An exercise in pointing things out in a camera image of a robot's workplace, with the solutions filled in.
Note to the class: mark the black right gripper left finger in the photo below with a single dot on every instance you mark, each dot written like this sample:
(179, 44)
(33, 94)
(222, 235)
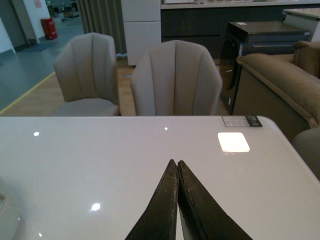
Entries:
(159, 220)

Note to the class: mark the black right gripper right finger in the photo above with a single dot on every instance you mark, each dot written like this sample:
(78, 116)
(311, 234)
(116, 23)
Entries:
(201, 216)

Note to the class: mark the black white table label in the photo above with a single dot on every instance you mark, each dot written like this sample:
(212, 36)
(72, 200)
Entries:
(241, 121)

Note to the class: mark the beige chair right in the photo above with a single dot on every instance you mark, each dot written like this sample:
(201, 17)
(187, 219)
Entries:
(176, 78)

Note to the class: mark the beige chair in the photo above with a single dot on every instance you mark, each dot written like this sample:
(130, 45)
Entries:
(176, 78)
(86, 70)

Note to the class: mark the brown sofa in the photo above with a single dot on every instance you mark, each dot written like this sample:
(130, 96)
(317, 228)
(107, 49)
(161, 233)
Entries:
(284, 88)

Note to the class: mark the beige chair left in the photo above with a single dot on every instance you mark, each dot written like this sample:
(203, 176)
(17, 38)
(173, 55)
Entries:
(86, 70)

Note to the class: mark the black washing machine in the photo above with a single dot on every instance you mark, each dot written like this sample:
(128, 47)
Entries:
(243, 38)

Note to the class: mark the dark grey kitchen counter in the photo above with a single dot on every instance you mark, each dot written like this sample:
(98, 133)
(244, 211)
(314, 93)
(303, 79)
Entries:
(206, 23)

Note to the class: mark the white cabinet column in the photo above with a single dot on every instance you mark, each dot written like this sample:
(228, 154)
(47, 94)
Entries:
(142, 27)

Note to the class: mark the grey curtain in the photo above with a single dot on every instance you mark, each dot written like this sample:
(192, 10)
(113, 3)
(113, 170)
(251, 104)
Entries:
(104, 17)

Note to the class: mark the red bin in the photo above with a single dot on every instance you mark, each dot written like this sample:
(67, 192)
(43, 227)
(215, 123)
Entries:
(49, 28)

